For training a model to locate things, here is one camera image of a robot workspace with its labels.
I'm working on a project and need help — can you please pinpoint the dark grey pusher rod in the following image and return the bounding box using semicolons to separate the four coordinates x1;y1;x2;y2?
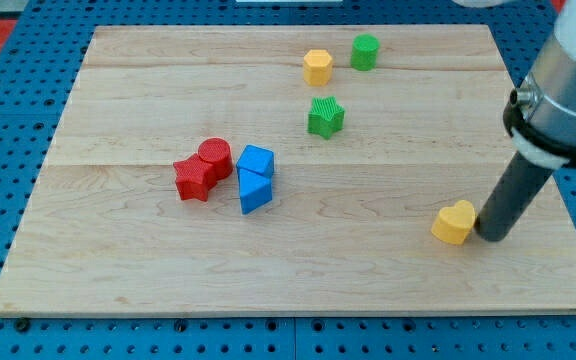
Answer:
475;152;553;242

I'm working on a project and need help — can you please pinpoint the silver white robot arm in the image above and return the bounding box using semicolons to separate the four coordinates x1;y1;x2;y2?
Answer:
504;0;576;170

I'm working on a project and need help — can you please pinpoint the yellow hexagon block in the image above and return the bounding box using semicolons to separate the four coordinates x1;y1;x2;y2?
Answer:
303;49;333;86

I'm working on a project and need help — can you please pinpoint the yellow heart block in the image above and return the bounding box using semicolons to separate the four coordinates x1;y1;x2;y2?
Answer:
431;200;477;245

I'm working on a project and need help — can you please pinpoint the light wooden board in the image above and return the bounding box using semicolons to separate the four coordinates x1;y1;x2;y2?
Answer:
0;25;576;318

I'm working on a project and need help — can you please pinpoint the blue triangle block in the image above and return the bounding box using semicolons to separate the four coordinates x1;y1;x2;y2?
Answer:
238;169;273;215

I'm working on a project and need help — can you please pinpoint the blue cube block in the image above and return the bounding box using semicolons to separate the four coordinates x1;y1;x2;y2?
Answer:
236;144;275;178

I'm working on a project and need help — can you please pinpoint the green star block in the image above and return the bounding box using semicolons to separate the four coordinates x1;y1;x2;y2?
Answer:
307;96;345;139

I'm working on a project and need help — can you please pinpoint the red cylinder block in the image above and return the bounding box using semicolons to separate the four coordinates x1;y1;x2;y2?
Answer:
198;137;233;180

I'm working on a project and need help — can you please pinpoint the red star block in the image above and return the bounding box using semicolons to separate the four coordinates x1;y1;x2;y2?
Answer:
173;154;217;202

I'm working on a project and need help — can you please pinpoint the green cylinder block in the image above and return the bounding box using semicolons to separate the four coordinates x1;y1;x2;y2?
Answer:
350;34;380;71

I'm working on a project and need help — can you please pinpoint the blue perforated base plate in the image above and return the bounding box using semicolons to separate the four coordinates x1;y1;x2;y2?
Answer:
0;0;576;359

